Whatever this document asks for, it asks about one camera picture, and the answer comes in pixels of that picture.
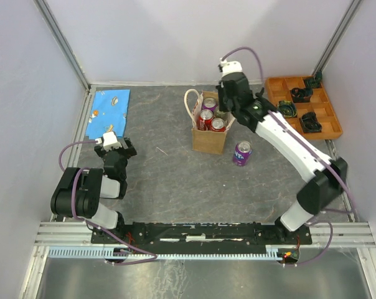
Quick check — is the red soda can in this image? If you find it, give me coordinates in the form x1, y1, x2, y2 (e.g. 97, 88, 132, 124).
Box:
197, 109, 214, 131
210, 118, 226, 132

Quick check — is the brown canvas bag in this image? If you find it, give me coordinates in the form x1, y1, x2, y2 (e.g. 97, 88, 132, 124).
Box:
184, 88, 236, 154

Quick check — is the purple soda can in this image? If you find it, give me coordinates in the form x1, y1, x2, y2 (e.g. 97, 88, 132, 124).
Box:
232, 141, 252, 166
201, 97, 218, 112

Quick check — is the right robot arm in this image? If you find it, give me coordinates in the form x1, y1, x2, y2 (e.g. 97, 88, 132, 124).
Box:
217, 70, 348, 244

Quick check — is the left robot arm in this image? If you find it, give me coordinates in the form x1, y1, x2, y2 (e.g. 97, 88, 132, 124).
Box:
50, 137, 137, 243

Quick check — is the purple soda can in bag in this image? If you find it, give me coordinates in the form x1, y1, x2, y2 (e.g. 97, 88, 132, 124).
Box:
201, 97, 218, 112

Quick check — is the blue space-print cloth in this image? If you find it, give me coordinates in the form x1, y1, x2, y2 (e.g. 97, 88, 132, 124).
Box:
85, 89, 130, 140

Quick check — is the blue-green rolled sock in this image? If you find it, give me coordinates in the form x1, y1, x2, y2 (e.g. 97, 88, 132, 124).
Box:
277, 100, 298, 118

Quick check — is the black rolled sock upper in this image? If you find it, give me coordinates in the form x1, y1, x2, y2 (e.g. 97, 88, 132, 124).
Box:
290, 87, 313, 103

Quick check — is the black rolled sock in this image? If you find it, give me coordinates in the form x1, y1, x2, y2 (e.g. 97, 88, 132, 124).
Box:
290, 87, 313, 103
300, 112, 322, 133

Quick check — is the blue-green rolled sock corner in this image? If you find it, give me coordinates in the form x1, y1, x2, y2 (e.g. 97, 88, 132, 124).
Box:
303, 77, 322, 89

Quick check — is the black rolled sock lower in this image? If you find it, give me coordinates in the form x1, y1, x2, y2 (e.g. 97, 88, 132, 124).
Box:
300, 112, 322, 133

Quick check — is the orange compartment tray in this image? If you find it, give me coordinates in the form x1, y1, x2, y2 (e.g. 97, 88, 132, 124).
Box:
265, 76, 343, 140

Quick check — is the dark green sock outside tray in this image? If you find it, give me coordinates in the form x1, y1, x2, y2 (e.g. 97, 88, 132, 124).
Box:
314, 70, 322, 81

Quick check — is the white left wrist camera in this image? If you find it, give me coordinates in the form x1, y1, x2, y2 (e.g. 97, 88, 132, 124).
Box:
95, 131, 122, 151

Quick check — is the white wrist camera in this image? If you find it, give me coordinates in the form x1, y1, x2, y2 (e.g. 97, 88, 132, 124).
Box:
219, 60, 243, 76
95, 131, 122, 151

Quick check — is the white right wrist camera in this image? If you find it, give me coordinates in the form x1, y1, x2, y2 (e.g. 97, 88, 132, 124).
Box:
219, 60, 243, 76

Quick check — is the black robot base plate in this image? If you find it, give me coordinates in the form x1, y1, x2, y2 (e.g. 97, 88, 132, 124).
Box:
90, 221, 313, 254

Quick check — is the aluminium frame rail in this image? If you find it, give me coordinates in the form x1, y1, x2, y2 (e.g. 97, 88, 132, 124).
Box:
34, 222, 375, 248

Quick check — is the blue slotted cable duct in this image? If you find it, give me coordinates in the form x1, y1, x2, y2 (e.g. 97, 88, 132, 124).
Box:
48, 246, 282, 261

